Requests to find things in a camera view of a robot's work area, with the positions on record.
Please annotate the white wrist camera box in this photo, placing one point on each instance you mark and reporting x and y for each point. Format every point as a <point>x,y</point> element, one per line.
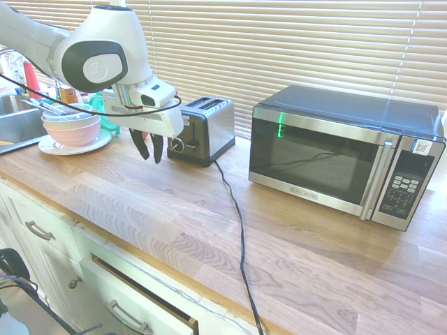
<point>155,95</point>

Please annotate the wide beige window blinds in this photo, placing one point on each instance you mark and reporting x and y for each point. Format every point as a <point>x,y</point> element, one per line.
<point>297,45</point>

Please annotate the white plate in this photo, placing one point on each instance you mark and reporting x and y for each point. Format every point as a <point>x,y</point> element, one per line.
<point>101,142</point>

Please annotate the red bottle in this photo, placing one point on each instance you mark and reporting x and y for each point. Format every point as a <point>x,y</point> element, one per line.
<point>31,82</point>

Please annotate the stainless steel two-slot toaster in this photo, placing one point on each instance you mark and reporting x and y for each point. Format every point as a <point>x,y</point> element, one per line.
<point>213,129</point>

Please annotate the orange box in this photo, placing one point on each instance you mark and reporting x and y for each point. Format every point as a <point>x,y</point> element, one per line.
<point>68,95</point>

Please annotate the pink bowl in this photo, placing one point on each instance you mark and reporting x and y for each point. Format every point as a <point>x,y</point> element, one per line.
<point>70,136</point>

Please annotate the black camera stand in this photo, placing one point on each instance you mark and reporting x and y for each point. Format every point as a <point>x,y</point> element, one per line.
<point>21,279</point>

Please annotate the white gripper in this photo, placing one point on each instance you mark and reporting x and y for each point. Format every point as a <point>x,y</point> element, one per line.
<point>153,122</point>

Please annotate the metal utensils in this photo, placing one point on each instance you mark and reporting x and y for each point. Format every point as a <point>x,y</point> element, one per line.
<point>45,107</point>

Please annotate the white open drawer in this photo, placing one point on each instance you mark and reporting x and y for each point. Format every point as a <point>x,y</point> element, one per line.
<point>115,289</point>

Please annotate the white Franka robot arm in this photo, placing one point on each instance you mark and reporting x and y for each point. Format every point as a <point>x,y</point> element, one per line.
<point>52,45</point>

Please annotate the stainless steel sink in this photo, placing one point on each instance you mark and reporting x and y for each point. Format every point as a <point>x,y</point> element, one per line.
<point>17,122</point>

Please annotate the round metal cabinet knob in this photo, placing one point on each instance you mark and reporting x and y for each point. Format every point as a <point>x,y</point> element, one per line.
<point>74,283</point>

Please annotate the cream white bowl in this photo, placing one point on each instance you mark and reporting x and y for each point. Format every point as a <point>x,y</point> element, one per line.
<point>56,123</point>

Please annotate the narrow beige window blinds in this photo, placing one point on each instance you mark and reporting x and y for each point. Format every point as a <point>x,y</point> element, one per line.
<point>52,12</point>

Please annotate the teal container lid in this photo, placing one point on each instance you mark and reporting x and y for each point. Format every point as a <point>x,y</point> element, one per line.
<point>111,125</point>

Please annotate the white window frame post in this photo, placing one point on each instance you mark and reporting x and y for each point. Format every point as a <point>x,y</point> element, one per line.
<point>118,3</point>

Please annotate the stainless steel black microwave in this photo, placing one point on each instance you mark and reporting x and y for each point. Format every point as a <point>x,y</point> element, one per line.
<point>314,164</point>

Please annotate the clear plastic container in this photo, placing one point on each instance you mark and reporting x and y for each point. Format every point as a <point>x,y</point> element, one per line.
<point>78,109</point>

